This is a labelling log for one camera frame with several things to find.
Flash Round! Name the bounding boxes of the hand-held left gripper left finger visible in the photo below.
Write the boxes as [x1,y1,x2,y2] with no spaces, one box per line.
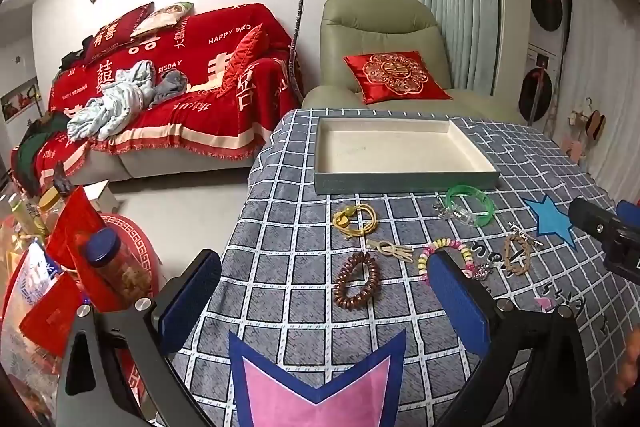
[54,248,223,427]

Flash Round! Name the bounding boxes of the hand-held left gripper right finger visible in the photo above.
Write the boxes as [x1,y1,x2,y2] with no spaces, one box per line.
[427,251,593,427]

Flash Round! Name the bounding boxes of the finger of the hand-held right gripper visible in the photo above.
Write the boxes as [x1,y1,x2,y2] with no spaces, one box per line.
[616,200,640,229]
[568,197,640,284]

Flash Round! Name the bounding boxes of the colourful spiral hair tie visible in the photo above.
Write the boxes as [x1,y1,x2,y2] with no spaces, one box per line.
[417,238,476,280]

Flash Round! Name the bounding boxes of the beige woven bracelet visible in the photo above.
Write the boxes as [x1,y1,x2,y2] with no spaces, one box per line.
[502,222,543,275]

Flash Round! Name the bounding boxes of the brown wooden bead bracelet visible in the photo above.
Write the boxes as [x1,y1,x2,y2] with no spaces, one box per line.
[333,252,381,310]

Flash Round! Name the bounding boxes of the yellow hair tie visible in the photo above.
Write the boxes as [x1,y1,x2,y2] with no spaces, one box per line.
[332,203,378,238]

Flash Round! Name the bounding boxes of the white shallow tray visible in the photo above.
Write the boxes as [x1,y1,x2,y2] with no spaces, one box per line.
[313,117,502,196]

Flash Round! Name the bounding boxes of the person's right hand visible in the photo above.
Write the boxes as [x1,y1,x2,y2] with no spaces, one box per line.
[616,327,640,400]

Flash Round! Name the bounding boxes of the blue lid jar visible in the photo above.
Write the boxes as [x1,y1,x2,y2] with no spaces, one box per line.
[80,227,153,313]

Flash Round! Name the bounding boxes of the brown hanging decoration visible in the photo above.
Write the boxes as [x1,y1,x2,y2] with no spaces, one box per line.
[585,99,607,142]

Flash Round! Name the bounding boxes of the beige bow hair clip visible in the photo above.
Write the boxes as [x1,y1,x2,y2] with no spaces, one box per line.
[367,239,415,263]

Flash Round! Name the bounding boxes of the green bangle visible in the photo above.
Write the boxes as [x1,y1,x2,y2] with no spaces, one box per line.
[446,184,496,228]

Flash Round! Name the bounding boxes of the grey checked tablecloth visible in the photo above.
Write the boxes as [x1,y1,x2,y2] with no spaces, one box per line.
[170,108,640,427]

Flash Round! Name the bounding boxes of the white washing machine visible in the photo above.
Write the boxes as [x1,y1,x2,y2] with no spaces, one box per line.
[517,42,563,125]

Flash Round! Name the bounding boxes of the white box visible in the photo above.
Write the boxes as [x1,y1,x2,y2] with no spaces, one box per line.
[82,179,121,215]

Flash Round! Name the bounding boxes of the red packet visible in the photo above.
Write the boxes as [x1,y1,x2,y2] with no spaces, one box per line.
[46,187,108,268]
[20,272,83,358]

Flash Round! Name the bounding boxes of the light grey sofa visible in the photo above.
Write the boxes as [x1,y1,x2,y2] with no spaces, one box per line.
[10,2,306,188]

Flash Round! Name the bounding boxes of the white sheer curtain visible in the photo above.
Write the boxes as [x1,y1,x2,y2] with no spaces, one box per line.
[565,0,640,208]

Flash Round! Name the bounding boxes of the white blue snack bag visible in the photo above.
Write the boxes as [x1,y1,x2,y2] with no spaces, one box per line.
[0,242,66,333]

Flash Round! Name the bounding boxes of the yellow lid jar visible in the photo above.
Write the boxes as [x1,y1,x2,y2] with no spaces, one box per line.
[39,189,63,212]

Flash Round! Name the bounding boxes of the red printed blanket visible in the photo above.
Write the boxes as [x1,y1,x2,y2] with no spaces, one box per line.
[30,3,303,180]

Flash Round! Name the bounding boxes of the light blue clothes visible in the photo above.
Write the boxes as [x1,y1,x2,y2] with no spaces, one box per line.
[66,61,156,142]

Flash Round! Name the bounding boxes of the grey garment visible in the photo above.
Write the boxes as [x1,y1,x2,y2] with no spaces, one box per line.
[150,71,190,108]

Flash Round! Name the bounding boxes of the white dryer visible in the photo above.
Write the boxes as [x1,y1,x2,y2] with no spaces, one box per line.
[527,0,571,52]

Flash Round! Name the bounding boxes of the dark green clothes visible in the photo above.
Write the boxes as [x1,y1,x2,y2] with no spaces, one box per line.
[12,112,71,198]

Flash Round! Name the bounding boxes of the red embroidered cushion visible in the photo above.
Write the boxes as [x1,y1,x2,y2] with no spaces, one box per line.
[343,51,453,105]

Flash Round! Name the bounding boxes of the red satin cushion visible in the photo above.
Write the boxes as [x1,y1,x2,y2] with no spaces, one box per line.
[220,23,271,95]

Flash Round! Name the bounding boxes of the long red cushion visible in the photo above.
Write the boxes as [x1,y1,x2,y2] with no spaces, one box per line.
[82,2,156,62]

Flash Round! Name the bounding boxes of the photo print pillow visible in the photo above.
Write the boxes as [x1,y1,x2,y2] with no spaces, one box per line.
[131,2,193,38]

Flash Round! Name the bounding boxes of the green leather armchair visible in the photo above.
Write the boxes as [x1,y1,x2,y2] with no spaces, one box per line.
[300,0,526,125]

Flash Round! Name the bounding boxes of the clear crystal bracelet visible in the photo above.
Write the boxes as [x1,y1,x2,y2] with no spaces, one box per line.
[434,196,476,225]

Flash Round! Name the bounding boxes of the wall poster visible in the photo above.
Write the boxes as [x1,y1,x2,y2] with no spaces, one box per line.
[0,77,41,122]

